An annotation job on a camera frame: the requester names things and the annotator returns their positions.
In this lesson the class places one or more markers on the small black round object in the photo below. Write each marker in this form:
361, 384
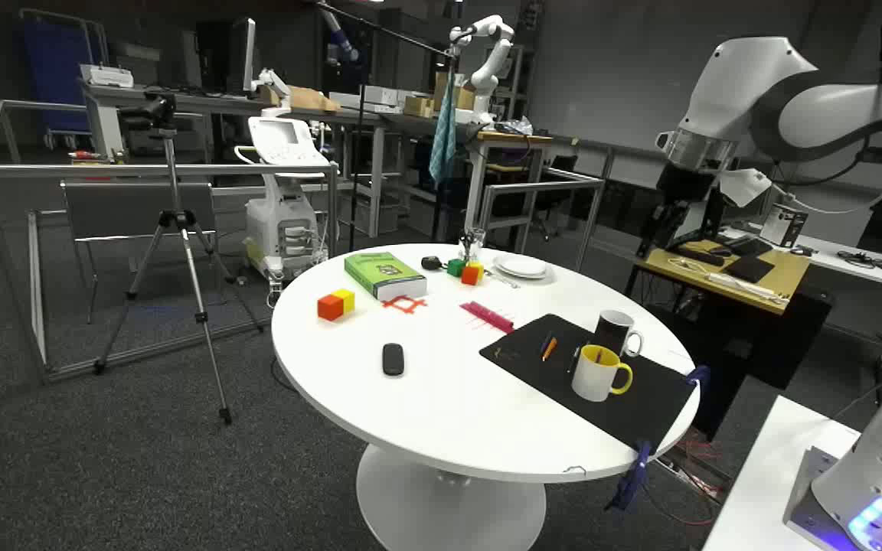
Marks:
429, 260

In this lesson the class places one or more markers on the white table pedestal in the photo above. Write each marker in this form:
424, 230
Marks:
450, 505

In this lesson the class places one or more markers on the white wheeled machine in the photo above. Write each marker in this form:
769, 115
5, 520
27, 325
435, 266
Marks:
282, 219

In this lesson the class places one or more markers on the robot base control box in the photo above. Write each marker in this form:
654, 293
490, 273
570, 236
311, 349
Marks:
869, 490

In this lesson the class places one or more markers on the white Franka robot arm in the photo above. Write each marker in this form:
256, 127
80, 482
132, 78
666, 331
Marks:
756, 87

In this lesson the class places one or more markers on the pink ruler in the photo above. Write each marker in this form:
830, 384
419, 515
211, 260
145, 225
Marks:
488, 317

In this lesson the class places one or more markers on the camera tripod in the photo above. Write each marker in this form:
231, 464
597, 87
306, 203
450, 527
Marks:
192, 276

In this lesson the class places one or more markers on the white mug dark inside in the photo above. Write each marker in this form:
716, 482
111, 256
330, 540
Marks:
614, 327

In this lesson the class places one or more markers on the yellow cube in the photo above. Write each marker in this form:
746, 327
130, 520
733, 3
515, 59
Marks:
345, 298

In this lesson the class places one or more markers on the red cube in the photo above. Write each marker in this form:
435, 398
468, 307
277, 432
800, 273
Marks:
329, 307

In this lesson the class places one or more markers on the orange-red block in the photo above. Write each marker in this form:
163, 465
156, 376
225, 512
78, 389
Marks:
473, 273

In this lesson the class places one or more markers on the black oval object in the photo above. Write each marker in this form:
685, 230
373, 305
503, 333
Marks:
392, 360

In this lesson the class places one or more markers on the orange pen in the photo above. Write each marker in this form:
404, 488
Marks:
550, 349

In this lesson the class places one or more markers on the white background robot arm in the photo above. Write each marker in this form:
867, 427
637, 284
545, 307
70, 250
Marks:
488, 63

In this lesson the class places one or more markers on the large white plate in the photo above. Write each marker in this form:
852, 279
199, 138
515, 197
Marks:
521, 270

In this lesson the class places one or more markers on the yellow mug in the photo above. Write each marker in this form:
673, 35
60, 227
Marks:
595, 374

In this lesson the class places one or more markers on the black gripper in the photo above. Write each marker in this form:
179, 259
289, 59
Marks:
685, 203

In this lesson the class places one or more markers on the white robot platform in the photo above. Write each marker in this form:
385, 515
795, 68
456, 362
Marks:
766, 477

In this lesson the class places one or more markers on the green book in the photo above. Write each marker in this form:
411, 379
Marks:
380, 273

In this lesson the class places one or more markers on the glass holding utensils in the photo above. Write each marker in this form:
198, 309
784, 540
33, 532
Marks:
473, 250

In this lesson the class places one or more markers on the teal hanging cloth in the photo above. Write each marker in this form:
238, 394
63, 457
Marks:
442, 138

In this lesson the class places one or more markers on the black table mat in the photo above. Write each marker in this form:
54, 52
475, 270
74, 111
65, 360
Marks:
565, 384

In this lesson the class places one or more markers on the metal frame railing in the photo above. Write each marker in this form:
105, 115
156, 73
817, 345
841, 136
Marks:
153, 168

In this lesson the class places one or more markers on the wooden top desk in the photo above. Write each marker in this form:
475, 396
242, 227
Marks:
728, 276

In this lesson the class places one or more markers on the green block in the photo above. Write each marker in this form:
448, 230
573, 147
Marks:
454, 266

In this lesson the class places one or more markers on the blue tape strip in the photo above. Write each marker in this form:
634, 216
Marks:
630, 477
696, 379

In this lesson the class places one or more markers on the orange plastic frame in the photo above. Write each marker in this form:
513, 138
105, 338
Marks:
404, 305

